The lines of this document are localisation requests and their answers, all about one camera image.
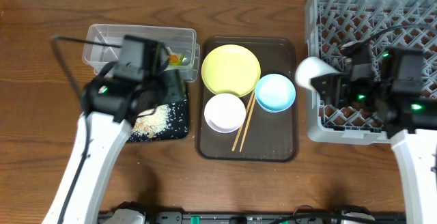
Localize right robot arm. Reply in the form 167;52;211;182
308;46;436;223

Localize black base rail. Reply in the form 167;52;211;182
98;211;407;224

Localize green snack wrapper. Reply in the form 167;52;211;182
169;53;186;66

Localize left wooden chopstick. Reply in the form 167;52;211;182
231;91;255;152

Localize light blue bowl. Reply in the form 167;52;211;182
255;74;296;113

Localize rice food waste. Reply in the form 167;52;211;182
131;104;171;139

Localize white cup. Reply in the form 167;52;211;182
295;57;339;91

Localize clear plastic waste bin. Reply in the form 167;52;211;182
82;24;201;83

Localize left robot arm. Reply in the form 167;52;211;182
43;35;186;223

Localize wooden chopstick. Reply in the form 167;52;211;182
231;91;255;152
239;91;256;152

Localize white bowl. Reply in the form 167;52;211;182
203;94;246;133

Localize grey dishwasher rack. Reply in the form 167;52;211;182
305;0;436;145

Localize brown plastic serving tray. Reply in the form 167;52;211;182
195;36;298;163

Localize black waste tray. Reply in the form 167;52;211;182
127;92;189;143

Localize right wooden chopstick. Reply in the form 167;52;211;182
239;91;256;152

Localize yellow plate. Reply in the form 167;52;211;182
201;44;261;97

